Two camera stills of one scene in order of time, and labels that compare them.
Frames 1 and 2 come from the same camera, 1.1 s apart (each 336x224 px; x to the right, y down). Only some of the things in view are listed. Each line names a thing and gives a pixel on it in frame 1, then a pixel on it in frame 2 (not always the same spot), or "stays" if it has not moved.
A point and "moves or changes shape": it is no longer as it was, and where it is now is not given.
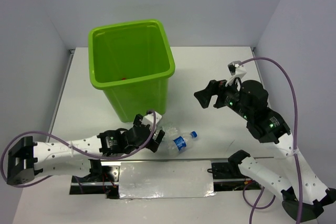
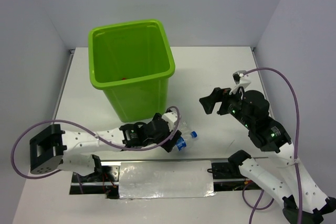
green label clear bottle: [168, 131] moves or changes shape
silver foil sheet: [166, 179] stays
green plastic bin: [133, 61] stays
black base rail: [104, 175] stays
